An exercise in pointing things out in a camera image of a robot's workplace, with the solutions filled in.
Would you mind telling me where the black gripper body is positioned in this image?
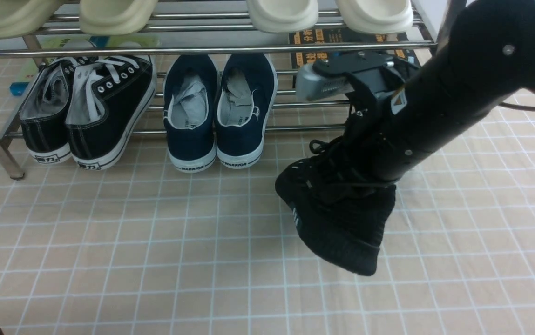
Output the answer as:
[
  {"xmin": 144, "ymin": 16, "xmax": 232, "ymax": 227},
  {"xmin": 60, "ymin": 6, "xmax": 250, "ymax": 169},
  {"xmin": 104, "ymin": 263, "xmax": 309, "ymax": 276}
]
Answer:
[{"xmin": 312, "ymin": 51, "xmax": 420, "ymax": 154}]

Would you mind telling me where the black knit sneaker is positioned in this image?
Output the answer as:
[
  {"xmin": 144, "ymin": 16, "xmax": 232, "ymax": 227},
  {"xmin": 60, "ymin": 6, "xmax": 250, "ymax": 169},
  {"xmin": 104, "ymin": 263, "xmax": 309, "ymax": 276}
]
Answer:
[{"xmin": 275, "ymin": 137, "xmax": 397, "ymax": 276}]

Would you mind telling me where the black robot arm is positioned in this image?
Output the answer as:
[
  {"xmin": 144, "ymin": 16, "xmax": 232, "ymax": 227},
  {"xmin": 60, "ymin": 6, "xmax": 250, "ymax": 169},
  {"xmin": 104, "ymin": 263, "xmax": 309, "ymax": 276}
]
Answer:
[{"xmin": 304, "ymin": 0, "xmax": 535, "ymax": 185}]

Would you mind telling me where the silver metal shoe rack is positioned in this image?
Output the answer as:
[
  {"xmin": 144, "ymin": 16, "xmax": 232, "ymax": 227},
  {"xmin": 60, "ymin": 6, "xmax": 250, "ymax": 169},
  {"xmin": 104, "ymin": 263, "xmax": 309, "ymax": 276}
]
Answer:
[{"xmin": 0, "ymin": 6, "xmax": 438, "ymax": 181}]

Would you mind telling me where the cream slipper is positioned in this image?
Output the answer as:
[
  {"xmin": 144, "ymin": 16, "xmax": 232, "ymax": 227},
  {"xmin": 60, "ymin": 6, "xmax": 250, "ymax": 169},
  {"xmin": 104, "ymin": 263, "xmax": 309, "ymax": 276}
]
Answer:
[
  {"xmin": 246, "ymin": 0, "xmax": 319, "ymax": 33},
  {"xmin": 336, "ymin": 0, "xmax": 413, "ymax": 34}
]

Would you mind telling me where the black book with orange text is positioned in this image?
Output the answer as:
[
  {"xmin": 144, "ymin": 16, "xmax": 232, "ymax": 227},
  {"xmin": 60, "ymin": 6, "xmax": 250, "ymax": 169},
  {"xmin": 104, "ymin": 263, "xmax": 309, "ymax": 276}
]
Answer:
[{"xmin": 288, "ymin": 27, "xmax": 419, "ymax": 70}]

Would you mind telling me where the navy slip-on shoe right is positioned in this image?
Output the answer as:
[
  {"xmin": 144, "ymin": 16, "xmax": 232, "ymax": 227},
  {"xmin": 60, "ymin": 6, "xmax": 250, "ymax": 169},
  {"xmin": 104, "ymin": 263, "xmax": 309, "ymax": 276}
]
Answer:
[{"xmin": 214, "ymin": 53, "xmax": 278, "ymax": 169}]

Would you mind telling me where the navy slip-on shoe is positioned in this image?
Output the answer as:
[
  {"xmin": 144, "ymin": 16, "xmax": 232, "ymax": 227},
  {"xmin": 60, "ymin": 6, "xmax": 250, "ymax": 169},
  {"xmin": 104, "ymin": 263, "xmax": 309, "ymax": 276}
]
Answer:
[
  {"xmin": 214, "ymin": 53, "xmax": 278, "ymax": 169},
  {"xmin": 163, "ymin": 54, "xmax": 220, "ymax": 174}
]

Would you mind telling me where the navy slip-on shoe left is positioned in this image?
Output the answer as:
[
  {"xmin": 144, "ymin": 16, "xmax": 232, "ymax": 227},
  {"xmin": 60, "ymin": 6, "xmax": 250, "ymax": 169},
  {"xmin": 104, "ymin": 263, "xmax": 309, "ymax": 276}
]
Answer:
[{"xmin": 163, "ymin": 54, "xmax": 220, "ymax": 174}]

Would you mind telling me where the black canvas sneaker inner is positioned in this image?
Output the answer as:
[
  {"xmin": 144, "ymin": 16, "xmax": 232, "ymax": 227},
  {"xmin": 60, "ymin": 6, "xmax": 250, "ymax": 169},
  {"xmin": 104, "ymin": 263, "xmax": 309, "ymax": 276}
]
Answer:
[{"xmin": 65, "ymin": 55, "xmax": 157, "ymax": 170}]

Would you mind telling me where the black canvas sneaker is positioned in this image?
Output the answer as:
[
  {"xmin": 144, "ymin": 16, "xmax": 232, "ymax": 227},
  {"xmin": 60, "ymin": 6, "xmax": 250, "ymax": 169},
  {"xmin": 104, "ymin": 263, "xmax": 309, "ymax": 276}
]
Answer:
[
  {"xmin": 65, "ymin": 55, "xmax": 157, "ymax": 170},
  {"xmin": 20, "ymin": 56, "xmax": 98, "ymax": 165}
]

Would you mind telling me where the beige slipper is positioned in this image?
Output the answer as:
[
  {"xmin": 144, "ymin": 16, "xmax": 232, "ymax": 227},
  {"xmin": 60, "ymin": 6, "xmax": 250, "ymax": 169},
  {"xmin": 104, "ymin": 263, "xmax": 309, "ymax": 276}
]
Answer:
[
  {"xmin": 0, "ymin": 0, "xmax": 65, "ymax": 40},
  {"xmin": 79, "ymin": 0, "xmax": 158, "ymax": 36}
]

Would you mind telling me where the black canvas sneaker outer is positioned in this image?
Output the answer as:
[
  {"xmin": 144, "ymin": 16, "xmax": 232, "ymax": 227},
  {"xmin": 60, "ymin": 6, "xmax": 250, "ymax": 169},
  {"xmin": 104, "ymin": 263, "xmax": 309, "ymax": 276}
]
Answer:
[{"xmin": 20, "ymin": 56, "xmax": 98, "ymax": 165}]

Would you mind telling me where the blue small box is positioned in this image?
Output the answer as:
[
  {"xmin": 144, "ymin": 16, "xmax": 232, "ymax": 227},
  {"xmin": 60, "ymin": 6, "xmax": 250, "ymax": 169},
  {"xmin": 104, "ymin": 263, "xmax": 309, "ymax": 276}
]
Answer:
[{"xmin": 8, "ymin": 82, "xmax": 29, "ymax": 97}]

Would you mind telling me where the beige slipper far left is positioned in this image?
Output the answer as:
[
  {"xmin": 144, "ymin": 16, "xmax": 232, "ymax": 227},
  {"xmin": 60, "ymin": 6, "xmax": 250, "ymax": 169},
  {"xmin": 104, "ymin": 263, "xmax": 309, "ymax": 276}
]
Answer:
[{"xmin": 0, "ymin": 0, "xmax": 65, "ymax": 40}]

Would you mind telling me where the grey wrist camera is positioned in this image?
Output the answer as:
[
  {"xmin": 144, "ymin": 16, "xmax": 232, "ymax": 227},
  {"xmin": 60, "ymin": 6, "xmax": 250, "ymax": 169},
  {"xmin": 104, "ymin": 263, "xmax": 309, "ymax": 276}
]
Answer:
[{"xmin": 295, "ymin": 64, "xmax": 354, "ymax": 102}]

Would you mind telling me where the black cable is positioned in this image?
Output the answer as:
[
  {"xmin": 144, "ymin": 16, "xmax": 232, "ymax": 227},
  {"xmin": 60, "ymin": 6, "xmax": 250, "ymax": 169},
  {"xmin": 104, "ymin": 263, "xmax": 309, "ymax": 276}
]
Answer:
[{"xmin": 498, "ymin": 101, "xmax": 535, "ymax": 112}]

